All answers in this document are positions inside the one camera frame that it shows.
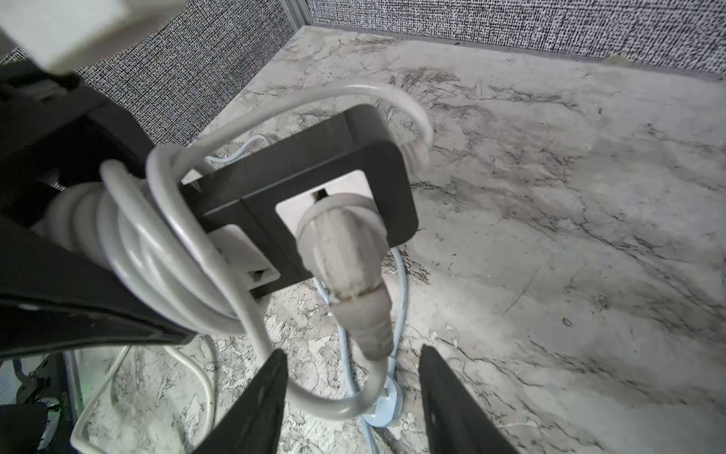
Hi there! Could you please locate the black power strip white cord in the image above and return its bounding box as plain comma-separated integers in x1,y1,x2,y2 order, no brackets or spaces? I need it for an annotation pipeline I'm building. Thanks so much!
33,81,435,422

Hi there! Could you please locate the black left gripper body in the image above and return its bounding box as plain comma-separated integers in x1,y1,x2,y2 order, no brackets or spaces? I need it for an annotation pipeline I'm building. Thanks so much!
1,61,193,359

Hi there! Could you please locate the white cord of pink strip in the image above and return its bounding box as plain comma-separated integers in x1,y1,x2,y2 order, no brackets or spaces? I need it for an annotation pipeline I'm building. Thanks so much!
69,339,219,454

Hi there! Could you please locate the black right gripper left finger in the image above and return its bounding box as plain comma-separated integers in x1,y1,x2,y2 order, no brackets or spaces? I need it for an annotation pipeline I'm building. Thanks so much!
195,349,289,454

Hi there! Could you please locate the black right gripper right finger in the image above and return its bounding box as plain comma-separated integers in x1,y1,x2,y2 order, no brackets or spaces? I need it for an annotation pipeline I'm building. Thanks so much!
419,345,517,454

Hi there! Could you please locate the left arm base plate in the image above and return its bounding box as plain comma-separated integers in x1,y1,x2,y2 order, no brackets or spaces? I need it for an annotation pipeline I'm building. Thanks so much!
1,353,76,453

